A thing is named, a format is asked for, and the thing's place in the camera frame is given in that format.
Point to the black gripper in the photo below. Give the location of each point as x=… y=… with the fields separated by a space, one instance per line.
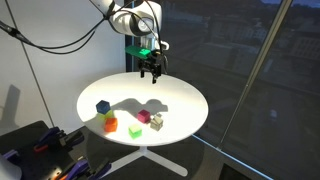
x=155 y=62

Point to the pink block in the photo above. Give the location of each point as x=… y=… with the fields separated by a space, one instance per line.
x=144 y=116

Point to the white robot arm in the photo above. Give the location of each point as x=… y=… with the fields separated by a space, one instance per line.
x=143 y=21

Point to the grey translucent block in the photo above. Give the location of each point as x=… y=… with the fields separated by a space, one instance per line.
x=156 y=122

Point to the blue block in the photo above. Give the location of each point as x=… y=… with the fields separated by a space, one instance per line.
x=102 y=107

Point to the green block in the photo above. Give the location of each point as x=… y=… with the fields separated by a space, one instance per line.
x=135 y=131

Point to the orange block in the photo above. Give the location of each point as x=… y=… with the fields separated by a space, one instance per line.
x=110 y=125

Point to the yellow-green block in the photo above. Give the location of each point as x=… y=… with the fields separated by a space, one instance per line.
x=104 y=117

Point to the round white table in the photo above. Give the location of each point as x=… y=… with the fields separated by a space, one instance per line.
x=182 y=107

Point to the purple clamp upper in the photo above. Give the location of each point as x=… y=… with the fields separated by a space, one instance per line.
x=55 y=138

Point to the purple clamp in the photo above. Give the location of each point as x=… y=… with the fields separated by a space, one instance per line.
x=82 y=170
x=55 y=138

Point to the purple clamp lower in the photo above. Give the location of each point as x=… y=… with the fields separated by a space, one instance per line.
x=82 y=170

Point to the perforated metal plate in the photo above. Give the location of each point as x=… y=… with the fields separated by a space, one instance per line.
x=44 y=165

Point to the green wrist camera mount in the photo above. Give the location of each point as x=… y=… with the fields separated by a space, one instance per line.
x=138 y=52

